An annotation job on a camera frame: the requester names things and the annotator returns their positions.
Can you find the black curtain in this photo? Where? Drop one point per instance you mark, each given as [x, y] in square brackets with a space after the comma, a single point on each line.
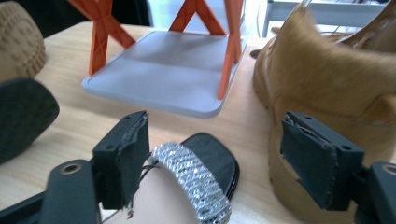
[62, 15]

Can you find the white metal desk frame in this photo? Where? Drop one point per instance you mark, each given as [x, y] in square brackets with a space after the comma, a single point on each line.
[330, 12]

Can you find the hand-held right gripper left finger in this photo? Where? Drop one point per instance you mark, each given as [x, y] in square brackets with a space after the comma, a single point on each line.
[120, 161]

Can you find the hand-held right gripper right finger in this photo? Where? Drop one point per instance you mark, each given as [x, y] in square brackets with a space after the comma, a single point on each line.
[314, 161]

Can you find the grey shoe rack orange legs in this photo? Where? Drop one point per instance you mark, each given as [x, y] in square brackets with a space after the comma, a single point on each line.
[168, 74]

